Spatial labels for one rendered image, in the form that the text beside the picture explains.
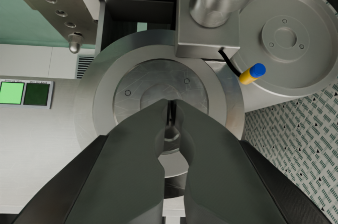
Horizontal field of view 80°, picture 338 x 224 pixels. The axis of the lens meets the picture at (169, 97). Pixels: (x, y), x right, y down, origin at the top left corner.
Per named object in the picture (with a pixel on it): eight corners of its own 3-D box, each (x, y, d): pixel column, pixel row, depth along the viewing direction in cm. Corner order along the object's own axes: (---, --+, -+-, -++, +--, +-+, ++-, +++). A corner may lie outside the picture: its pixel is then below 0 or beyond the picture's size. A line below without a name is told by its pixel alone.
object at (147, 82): (196, 49, 17) (220, 141, 15) (192, 59, 18) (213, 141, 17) (104, 67, 16) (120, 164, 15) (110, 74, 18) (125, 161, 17)
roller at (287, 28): (338, -14, 21) (354, 100, 19) (240, 67, 46) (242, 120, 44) (225, -22, 21) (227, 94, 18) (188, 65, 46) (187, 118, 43)
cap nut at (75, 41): (80, 34, 51) (78, 50, 50) (85, 40, 55) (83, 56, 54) (65, 33, 51) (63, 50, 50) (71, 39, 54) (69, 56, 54)
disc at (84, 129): (242, 33, 19) (248, 201, 16) (240, 35, 20) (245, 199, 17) (83, 23, 19) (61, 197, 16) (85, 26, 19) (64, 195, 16)
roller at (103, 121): (226, 47, 19) (229, 180, 16) (186, 98, 44) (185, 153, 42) (99, 40, 18) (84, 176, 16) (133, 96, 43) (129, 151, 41)
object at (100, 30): (116, -104, 22) (99, 57, 19) (137, 18, 45) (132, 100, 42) (112, -104, 22) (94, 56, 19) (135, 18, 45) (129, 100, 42)
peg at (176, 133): (169, 113, 13) (185, 130, 12) (167, 117, 15) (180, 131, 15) (153, 129, 12) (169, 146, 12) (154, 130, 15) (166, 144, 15)
